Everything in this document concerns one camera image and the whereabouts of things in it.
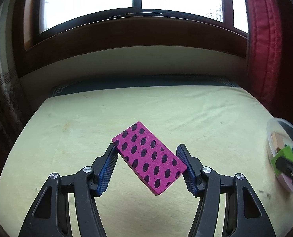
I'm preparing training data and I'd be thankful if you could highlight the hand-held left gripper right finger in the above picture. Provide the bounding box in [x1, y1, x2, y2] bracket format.
[176, 144, 277, 237]

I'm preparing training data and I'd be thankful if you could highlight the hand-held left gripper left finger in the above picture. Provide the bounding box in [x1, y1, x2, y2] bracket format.
[18, 143, 119, 237]

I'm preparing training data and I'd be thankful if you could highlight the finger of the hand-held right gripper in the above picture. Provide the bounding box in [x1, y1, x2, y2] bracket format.
[276, 156, 293, 181]

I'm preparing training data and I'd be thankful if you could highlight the green wooden block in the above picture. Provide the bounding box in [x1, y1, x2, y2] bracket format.
[271, 146, 293, 176]

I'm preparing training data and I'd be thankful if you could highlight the brown wooden cube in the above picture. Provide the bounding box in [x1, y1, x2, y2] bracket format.
[271, 131, 285, 151]

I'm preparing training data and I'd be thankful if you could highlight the clear plastic container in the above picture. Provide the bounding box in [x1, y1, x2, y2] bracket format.
[266, 118, 293, 194]

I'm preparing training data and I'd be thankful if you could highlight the yellow blanket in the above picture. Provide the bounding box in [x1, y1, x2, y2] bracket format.
[0, 85, 293, 237]

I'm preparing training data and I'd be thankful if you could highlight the patterned brown curtain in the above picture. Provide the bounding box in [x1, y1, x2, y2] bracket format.
[0, 0, 36, 174]

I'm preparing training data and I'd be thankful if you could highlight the red quilted curtain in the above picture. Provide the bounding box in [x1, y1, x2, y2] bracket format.
[242, 0, 293, 134]

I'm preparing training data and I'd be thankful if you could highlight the dark wooden window frame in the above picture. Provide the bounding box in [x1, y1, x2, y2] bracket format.
[15, 0, 250, 76]

